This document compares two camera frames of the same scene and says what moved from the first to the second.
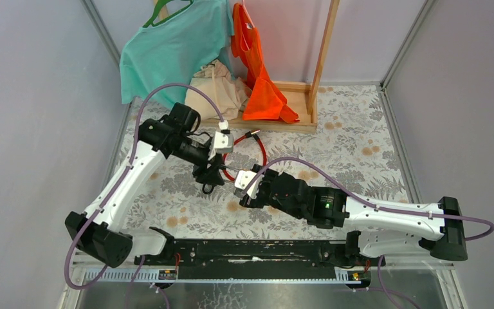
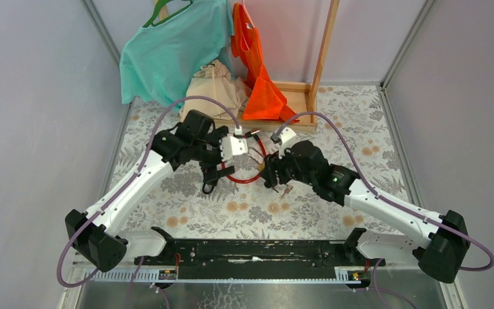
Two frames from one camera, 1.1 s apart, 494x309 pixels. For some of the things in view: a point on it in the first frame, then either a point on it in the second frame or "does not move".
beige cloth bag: (231, 93) does not move
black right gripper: (256, 202) to (272, 163)
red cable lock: (247, 135) does not move
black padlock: (205, 192) does not move
